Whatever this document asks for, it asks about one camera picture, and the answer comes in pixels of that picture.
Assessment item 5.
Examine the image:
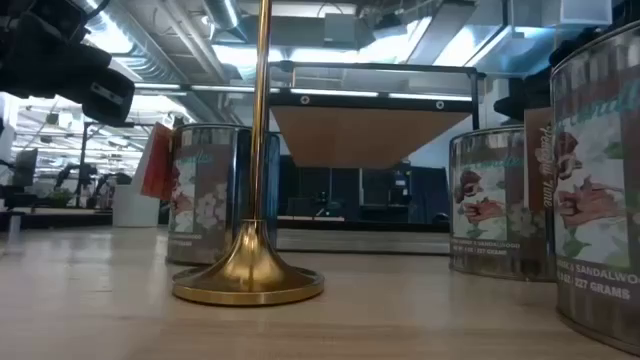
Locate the white round planter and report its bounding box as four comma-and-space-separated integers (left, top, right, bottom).
111, 183, 161, 229

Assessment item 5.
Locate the silver candle tin floral label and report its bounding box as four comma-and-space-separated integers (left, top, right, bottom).
141, 122, 281, 266
548, 22, 640, 357
448, 107, 557, 282

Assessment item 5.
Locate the gold candlestick holder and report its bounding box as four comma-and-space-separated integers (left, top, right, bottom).
171, 0, 326, 307

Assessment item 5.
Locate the black computer monitor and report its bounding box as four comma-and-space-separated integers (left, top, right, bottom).
12, 148, 39, 189

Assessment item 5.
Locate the wooden shelf riser black frame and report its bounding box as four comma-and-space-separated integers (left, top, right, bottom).
268, 60, 486, 256

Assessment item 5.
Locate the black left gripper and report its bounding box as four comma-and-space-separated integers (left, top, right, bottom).
0, 12, 137, 127

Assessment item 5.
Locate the small green plant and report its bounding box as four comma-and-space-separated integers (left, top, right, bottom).
47, 187, 76, 209

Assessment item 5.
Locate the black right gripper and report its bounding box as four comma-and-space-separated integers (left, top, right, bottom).
493, 23, 622, 124

